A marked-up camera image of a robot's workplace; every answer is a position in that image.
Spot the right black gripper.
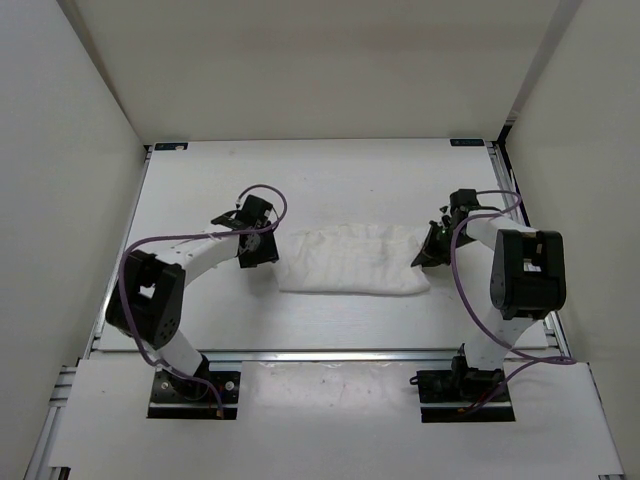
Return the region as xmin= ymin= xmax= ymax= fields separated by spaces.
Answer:
xmin=412 ymin=220 xmax=476 ymax=268

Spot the white skirt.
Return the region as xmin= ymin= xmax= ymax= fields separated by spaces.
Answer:
xmin=273 ymin=223 xmax=430 ymax=296

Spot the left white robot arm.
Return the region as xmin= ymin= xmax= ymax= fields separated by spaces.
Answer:
xmin=105 ymin=222 xmax=278 ymax=400

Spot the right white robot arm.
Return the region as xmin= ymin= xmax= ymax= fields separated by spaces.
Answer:
xmin=412 ymin=210 xmax=567 ymax=400

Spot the right blue corner label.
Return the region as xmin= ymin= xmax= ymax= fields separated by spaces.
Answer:
xmin=450 ymin=138 xmax=485 ymax=147

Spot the blue corner label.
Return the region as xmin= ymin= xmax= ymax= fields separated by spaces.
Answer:
xmin=450 ymin=138 xmax=485 ymax=147
xmin=153 ymin=142 xmax=188 ymax=151

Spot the left blue corner label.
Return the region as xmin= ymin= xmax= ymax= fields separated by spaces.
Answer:
xmin=153 ymin=142 xmax=188 ymax=151

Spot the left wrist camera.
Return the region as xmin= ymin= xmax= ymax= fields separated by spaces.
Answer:
xmin=211 ymin=195 xmax=273 ymax=231

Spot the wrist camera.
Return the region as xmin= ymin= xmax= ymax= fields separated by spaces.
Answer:
xmin=441 ymin=189 xmax=499 ymax=229
xmin=211 ymin=195 xmax=273 ymax=231

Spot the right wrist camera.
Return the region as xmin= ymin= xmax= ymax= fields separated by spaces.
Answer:
xmin=441 ymin=189 xmax=499 ymax=229

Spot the aluminium front rail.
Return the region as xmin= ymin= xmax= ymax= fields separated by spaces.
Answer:
xmin=205 ymin=349 xmax=457 ymax=363

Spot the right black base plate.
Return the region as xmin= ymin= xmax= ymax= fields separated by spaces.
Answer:
xmin=409 ymin=370 xmax=516 ymax=424

